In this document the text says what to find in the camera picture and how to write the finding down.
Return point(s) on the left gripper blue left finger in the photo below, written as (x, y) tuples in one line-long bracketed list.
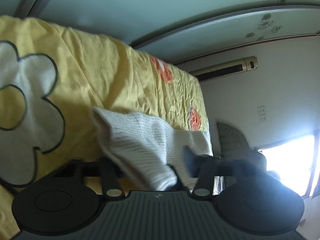
[(109, 180)]

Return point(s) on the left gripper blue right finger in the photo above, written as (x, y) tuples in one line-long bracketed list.
[(202, 167)]

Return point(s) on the white knitted sweater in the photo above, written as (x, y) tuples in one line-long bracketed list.
[(147, 149)]

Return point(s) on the grey cloud shaped headboard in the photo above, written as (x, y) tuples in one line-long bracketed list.
[(234, 146)]

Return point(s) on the gold standing air conditioner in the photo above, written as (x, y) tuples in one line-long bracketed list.
[(226, 69)]

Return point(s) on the yellow carrot print quilt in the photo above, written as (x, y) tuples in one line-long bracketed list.
[(52, 76)]

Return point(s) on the sliding wardrobe with flower decals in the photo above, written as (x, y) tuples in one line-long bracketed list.
[(178, 30)]

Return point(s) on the white wall socket panel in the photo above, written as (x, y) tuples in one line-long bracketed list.
[(262, 113)]

